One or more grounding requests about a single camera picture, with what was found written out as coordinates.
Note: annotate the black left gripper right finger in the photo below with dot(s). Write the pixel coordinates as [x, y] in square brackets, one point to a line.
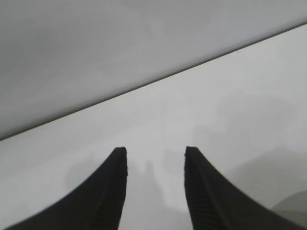
[216, 206]

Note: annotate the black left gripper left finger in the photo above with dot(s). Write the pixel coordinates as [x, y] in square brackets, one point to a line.
[96, 201]

